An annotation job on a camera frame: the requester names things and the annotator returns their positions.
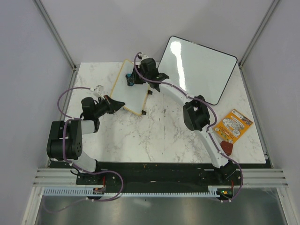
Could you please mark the yellow framed small whiteboard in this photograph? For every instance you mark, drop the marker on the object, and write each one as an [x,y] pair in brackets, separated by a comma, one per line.
[134,97]

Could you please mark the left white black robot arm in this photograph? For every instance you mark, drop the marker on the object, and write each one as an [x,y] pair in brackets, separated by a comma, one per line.
[65,142]

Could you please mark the small brown box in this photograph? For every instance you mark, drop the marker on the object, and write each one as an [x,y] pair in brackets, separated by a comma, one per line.
[227,147]

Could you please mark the white slotted cable duct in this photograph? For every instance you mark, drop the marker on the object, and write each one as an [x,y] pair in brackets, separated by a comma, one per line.
[92,192]

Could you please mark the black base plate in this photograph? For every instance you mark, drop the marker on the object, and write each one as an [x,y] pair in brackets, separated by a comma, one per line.
[156,177]

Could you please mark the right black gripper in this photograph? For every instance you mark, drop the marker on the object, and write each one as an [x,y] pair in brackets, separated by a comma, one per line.
[136,78]

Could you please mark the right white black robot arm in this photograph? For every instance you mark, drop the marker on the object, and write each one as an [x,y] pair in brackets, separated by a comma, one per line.
[196,111]

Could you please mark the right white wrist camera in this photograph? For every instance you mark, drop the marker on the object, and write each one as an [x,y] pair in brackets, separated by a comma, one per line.
[142,56]

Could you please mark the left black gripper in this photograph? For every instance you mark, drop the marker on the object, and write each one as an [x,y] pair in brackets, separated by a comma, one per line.
[113,105]

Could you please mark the orange product card package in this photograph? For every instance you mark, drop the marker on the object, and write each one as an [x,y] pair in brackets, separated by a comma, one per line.
[232,126]

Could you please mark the black framed large whiteboard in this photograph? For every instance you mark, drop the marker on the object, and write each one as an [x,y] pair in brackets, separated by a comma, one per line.
[197,69]

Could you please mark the blue black whiteboard eraser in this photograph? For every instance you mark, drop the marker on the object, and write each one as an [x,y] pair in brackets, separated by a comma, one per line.
[127,79]

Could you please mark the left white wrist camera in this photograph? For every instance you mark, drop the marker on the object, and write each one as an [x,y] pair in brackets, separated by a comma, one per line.
[97,91]

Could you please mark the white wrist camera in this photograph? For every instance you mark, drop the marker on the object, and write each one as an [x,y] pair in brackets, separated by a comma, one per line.
[97,91]
[142,56]

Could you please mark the aluminium frame rail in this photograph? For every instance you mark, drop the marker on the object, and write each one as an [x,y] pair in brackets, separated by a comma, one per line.
[54,177]

